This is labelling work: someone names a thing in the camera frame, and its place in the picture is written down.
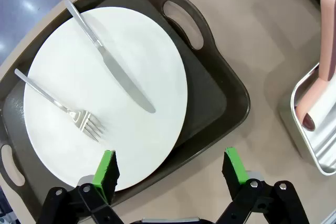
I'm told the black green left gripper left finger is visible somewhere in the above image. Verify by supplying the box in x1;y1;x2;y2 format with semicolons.
36;150;127;224

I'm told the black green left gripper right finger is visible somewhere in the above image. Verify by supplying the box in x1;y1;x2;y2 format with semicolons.
215;147;310;224

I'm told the pink handled lint roller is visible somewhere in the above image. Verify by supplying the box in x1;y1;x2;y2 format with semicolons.
296;0;336;133

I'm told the silver fork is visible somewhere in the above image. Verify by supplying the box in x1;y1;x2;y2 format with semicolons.
14;68;105;143

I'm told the rectangular metal container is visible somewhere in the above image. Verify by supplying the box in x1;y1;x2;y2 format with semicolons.
278;62;336;176

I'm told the silver table knife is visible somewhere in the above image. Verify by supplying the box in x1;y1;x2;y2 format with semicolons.
64;0;156;114

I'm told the white round dinner plate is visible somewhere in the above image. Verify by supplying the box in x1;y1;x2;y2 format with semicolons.
23;6;188;192

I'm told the dark brown handled serving tray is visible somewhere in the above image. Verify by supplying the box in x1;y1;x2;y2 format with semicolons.
0;0;251;221

